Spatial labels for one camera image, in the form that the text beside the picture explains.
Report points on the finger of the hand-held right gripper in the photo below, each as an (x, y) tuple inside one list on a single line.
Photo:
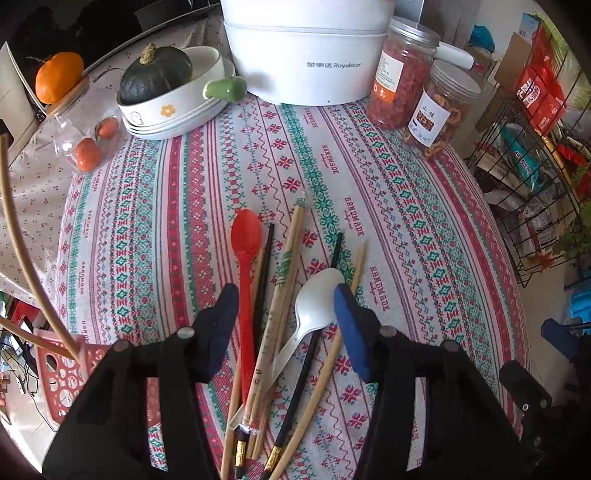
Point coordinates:
[(524, 387)]

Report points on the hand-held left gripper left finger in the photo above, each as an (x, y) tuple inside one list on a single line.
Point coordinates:
[(221, 323)]

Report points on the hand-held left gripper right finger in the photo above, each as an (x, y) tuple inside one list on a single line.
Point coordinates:
[(351, 323)]

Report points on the white plastic spoon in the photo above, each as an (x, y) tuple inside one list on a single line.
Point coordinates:
[(318, 295)]

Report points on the black chopstick gold band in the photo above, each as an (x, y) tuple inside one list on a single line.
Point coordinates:
[(265, 272), (298, 392)]

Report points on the green printed bamboo chopstick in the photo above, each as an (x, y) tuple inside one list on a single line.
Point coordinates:
[(282, 277), (296, 240)]

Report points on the red plastic spoon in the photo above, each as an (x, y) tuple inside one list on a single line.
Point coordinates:
[(246, 235)]

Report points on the pink plastic utensil basket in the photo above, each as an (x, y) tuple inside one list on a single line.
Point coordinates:
[(55, 374)]

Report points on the striped patterned tablecloth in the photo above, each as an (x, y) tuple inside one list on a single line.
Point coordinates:
[(184, 207)]

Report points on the white plate stack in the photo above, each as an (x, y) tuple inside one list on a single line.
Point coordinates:
[(184, 127)]

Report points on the small orange tangerine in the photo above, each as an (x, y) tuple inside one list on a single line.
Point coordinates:
[(109, 128), (87, 154)]

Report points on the jar of dried fruit slices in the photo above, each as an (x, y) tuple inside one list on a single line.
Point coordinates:
[(438, 120)]

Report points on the jar of red dried fruit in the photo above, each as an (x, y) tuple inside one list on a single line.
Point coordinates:
[(397, 87)]

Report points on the dark green kabocha squash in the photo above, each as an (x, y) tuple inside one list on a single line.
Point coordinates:
[(154, 74)]

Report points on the white electric cooker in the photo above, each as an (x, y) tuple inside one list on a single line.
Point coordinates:
[(300, 55)]

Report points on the red snack packets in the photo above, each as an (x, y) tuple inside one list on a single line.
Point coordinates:
[(540, 97)]

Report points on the orange pumpkin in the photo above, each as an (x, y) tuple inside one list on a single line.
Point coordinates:
[(57, 78)]

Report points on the brown cardboard box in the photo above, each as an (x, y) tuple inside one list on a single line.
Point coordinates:
[(512, 60)]

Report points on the blue plastic bag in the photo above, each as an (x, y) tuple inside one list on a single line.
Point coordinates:
[(482, 38)]

